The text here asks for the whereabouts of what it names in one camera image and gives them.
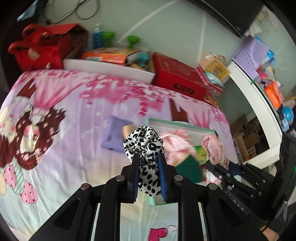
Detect green tissue pack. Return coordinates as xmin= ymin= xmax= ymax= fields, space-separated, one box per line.
xmin=195 ymin=145 xmax=207 ymax=165

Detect yellow sponge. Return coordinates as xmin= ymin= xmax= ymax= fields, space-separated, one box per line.
xmin=176 ymin=155 xmax=203 ymax=183

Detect black television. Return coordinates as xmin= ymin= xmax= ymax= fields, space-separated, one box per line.
xmin=190 ymin=0 xmax=263 ymax=38

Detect red felt handbag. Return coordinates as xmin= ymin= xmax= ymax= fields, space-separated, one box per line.
xmin=8 ymin=24 xmax=74 ymax=72

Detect pink fluffy towel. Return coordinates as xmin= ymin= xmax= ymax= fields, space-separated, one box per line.
xmin=160 ymin=129 xmax=197 ymax=166

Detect red gift box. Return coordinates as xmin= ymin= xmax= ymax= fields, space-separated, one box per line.
xmin=47 ymin=24 xmax=88 ymax=60

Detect person's left hand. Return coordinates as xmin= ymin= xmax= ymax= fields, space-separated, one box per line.
xmin=260 ymin=226 xmax=279 ymax=241

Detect leopard print scrunchie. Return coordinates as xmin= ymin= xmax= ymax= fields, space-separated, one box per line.
xmin=123 ymin=126 xmax=165 ymax=198

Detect green dumbbell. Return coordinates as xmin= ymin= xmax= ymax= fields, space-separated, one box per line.
xmin=102 ymin=31 xmax=115 ymax=48
xmin=127 ymin=35 xmax=140 ymax=49

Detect purple wipes packet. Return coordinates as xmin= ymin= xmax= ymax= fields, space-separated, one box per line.
xmin=101 ymin=116 xmax=133 ymax=153

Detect left green dumbbell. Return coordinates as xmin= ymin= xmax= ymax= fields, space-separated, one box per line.
xmin=102 ymin=31 xmax=115 ymax=48

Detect pink floral scrunchie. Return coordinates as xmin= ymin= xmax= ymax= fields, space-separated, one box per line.
xmin=202 ymin=133 xmax=229 ymax=170

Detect red cardboard box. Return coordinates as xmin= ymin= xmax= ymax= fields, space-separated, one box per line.
xmin=152 ymin=53 xmax=207 ymax=100

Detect orange flat box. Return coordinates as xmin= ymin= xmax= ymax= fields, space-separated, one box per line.
xmin=81 ymin=48 xmax=142 ymax=66

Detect small yellow gift bag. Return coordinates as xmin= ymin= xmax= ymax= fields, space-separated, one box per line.
xmin=198 ymin=52 xmax=230 ymax=81

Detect red patterned box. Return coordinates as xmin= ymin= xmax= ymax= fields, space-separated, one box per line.
xmin=196 ymin=67 xmax=223 ymax=108

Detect teal shallow box lid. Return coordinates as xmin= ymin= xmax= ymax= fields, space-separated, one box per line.
xmin=144 ymin=117 xmax=217 ymax=207

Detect black power cables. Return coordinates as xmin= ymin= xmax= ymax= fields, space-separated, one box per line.
xmin=45 ymin=0 xmax=101 ymax=25

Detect white shelf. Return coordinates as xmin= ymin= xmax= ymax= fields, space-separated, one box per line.
xmin=228 ymin=61 xmax=282 ymax=169

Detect purple plastic file basket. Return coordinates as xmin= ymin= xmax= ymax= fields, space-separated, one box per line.
xmin=231 ymin=36 xmax=270 ymax=80

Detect right green dumbbell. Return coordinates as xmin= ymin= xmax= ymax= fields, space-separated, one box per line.
xmin=127 ymin=35 xmax=140 ymax=49

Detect blue water bottle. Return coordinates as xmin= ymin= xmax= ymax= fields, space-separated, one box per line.
xmin=92 ymin=23 xmax=104 ymax=49

